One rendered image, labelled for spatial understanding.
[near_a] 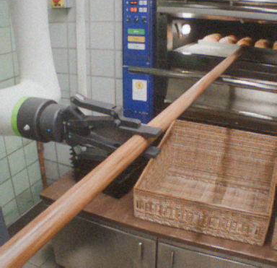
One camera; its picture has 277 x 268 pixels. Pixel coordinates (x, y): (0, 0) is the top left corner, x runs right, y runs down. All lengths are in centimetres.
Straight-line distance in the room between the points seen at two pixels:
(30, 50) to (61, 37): 112
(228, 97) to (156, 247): 76
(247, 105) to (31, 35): 107
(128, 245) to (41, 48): 96
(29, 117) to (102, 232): 92
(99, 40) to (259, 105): 88
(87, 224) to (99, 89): 74
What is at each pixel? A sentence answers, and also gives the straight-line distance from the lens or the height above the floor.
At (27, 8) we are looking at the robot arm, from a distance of 80.
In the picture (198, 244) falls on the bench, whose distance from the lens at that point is 129.
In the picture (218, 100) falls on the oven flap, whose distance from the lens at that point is 158.
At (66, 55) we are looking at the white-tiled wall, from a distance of 191.
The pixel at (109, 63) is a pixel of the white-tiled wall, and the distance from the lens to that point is 176.
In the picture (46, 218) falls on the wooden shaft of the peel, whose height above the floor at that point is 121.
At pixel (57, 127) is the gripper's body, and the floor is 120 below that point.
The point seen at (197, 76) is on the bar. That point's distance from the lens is 119.
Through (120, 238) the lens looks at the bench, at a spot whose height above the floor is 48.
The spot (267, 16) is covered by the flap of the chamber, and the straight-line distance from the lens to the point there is 135.
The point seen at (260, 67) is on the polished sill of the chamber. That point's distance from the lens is 152.
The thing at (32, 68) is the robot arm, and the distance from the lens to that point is 81.
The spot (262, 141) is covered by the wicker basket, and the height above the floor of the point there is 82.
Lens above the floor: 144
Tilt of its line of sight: 23 degrees down
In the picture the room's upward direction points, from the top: straight up
